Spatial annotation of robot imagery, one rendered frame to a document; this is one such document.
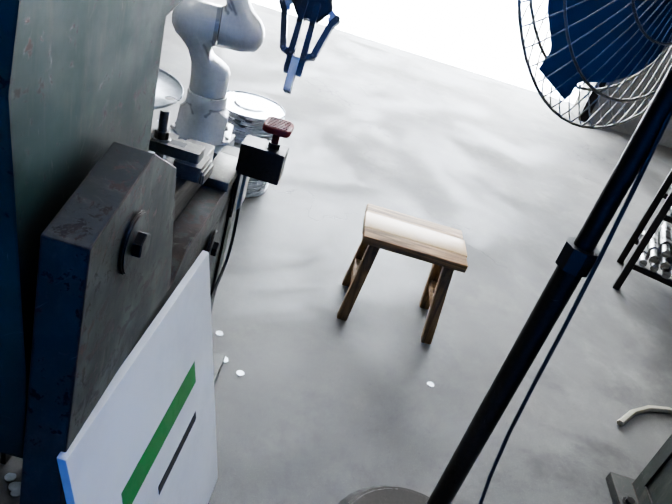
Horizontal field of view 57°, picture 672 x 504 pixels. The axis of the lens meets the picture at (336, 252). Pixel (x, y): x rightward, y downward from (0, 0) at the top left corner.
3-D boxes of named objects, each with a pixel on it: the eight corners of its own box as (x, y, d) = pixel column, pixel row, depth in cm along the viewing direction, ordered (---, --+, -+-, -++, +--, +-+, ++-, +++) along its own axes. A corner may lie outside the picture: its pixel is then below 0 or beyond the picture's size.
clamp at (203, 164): (124, 145, 115) (130, 92, 110) (212, 172, 115) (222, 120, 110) (110, 157, 110) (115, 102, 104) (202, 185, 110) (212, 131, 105)
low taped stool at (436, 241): (429, 306, 231) (463, 230, 214) (432, 346, 210) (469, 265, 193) (340, 280, 229) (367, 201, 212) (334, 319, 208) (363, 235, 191)
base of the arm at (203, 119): (187, 111, 204) (193, 70, 197) (242, 129, 204) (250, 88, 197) (162, 133, 184) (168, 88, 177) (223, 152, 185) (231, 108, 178)
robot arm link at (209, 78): (164, 75, 185) (176, -11, 173) (226, 89, 190) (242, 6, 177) (160, 87, 176) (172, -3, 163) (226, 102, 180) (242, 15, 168)
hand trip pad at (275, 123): (261, 146, 137) (269, 113, 133) (287, 154, 137) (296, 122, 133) (254, 157, 131) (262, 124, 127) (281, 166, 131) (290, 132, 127)
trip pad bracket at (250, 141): (231, 206, 145) (247, 128, 135) (271, 218, 145) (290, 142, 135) (224, 218, 139) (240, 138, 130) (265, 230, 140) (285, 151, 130)
